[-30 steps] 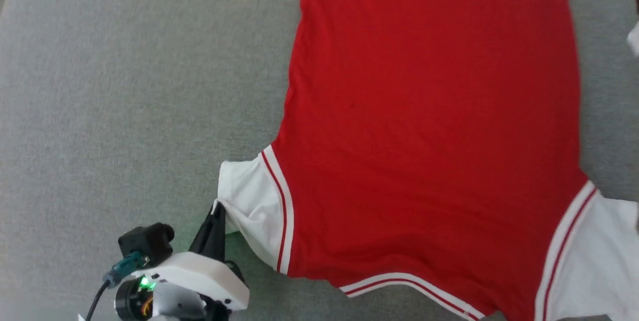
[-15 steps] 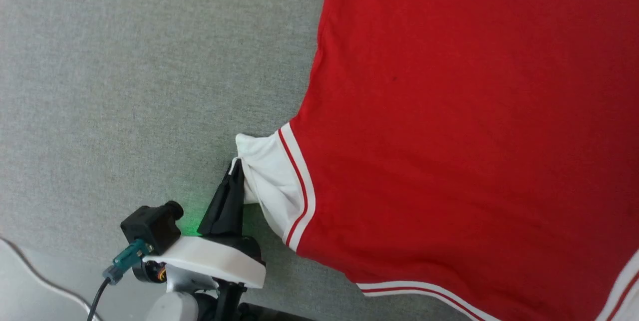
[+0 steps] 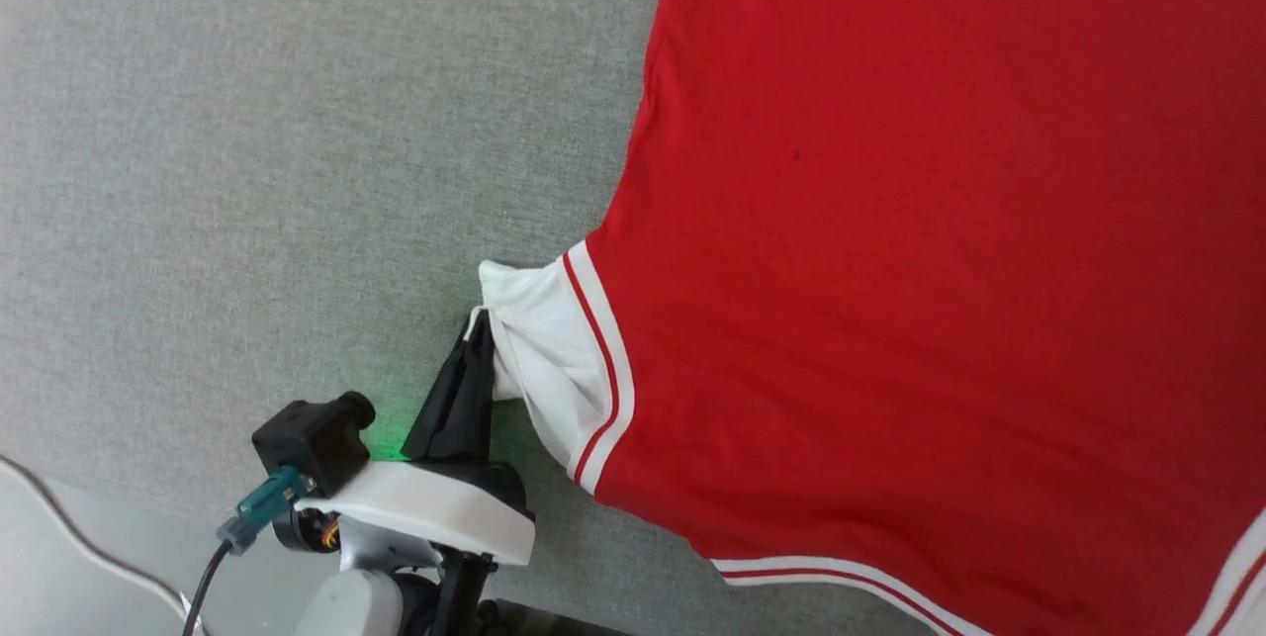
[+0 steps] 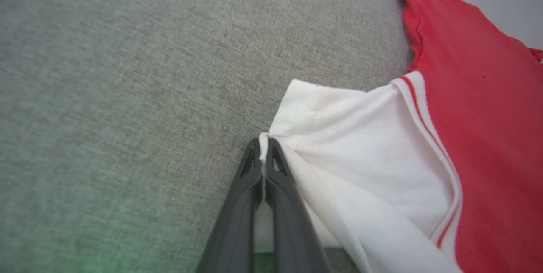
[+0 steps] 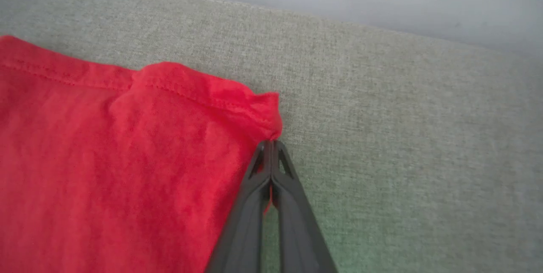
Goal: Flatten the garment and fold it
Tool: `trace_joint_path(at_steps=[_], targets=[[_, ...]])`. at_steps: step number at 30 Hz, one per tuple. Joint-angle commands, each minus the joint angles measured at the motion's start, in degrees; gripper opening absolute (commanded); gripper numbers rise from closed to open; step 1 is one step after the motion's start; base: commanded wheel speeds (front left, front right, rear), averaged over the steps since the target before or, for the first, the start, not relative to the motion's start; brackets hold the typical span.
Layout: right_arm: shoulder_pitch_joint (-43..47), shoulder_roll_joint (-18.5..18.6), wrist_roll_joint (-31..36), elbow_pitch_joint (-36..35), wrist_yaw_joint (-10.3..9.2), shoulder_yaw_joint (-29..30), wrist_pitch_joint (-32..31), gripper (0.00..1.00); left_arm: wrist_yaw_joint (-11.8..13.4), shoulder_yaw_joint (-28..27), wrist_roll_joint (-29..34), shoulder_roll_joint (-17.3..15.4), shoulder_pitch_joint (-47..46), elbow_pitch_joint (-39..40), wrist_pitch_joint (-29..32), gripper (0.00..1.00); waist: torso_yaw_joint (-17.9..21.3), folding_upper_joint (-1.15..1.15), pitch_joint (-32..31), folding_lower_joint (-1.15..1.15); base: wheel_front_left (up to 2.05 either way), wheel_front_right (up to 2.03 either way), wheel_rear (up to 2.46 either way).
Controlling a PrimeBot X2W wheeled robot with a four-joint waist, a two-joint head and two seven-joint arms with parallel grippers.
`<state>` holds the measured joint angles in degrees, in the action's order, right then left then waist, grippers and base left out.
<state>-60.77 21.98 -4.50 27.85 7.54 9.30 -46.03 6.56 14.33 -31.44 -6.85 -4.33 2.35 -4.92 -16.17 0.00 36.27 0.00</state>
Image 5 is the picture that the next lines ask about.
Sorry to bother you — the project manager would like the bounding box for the red garment with white stripes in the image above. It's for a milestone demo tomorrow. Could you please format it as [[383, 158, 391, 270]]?
[[0, 35, 283, 273]]

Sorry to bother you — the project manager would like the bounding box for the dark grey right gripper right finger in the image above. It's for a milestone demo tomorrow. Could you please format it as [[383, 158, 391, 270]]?
[[271, 140, 338, 273]]

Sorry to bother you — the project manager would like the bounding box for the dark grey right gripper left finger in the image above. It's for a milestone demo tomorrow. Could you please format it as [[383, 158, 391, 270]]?
[[206, 140, 272, 273]]

